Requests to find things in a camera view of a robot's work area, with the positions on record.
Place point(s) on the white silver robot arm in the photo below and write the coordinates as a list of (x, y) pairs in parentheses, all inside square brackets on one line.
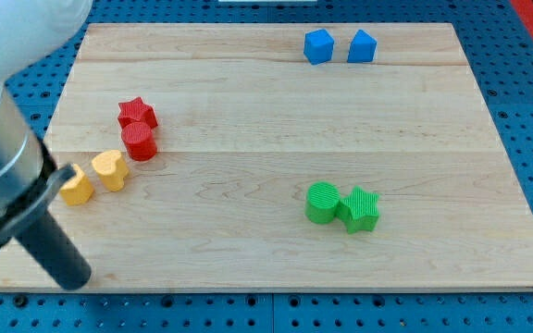
[(29, 31)]

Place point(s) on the blue cube block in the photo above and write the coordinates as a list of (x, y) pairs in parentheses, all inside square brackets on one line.
[(318, 46)]

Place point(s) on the green star block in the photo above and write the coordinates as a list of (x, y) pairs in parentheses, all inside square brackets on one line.
[(359, 210)]

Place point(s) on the green cylinder block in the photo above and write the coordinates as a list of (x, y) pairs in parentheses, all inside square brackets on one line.
[(321, 202)]

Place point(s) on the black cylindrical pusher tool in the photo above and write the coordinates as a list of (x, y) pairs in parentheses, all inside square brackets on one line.
[(28, 221)]

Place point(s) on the yellow hexagon block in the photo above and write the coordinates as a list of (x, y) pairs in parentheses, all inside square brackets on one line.
[(77, 190)]

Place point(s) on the yellow heart block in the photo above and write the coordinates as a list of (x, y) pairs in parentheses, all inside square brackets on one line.
[(111, 169)]

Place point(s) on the light wooden board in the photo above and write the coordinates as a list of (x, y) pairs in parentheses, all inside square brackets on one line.
[(246, 125)]

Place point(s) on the red cylinder block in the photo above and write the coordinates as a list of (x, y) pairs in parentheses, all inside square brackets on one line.
[(139, 141)]

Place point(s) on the red star block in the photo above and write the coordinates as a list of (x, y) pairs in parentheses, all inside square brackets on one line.
[(136, 110)]

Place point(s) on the blue triangular block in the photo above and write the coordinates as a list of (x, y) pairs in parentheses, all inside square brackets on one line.
[(363, 48)]

